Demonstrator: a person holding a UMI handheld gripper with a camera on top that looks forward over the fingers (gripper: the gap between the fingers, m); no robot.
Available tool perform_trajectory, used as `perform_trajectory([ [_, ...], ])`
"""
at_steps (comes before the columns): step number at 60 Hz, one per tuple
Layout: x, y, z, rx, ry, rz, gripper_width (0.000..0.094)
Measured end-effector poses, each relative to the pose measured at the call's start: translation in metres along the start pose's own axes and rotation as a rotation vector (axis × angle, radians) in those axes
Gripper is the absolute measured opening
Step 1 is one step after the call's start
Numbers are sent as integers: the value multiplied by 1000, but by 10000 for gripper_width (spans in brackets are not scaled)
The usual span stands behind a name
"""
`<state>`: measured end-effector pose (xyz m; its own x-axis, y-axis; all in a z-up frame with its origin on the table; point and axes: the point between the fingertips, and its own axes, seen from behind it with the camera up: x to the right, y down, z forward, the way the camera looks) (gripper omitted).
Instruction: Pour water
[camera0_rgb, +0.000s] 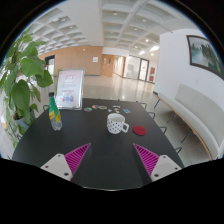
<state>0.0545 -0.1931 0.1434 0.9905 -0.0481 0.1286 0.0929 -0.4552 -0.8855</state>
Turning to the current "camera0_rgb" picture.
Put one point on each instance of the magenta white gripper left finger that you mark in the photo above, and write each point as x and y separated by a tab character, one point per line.
67	165

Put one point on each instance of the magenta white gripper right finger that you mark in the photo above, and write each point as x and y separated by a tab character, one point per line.
156	166

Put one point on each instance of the green plastic water bottle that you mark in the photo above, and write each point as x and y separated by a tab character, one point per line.
54	113

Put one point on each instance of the red round coaster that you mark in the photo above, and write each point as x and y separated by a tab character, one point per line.
139	130

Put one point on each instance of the white polka dot mug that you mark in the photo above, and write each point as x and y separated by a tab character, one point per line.
116	123

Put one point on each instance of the round coaster left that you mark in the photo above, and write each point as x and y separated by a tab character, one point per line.
87	109

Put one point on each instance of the blue coaster right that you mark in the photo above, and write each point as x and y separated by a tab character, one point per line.
127	111

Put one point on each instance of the multicolour round coaster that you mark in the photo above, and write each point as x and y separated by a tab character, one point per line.
95	106

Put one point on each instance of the white cushioned bench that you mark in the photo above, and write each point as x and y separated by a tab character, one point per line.
201	114

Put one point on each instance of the dark round coaster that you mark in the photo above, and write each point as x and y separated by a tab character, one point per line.
103	107

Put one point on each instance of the small white stickers cluster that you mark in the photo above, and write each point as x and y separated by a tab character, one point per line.
114	109

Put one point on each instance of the acrylic sign stand pink poster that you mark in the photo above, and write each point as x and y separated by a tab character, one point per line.
69	91

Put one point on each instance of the large green potted plant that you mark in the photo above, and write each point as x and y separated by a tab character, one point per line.
23	73

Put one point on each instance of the framed landscape painting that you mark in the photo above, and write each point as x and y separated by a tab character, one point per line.
203	55

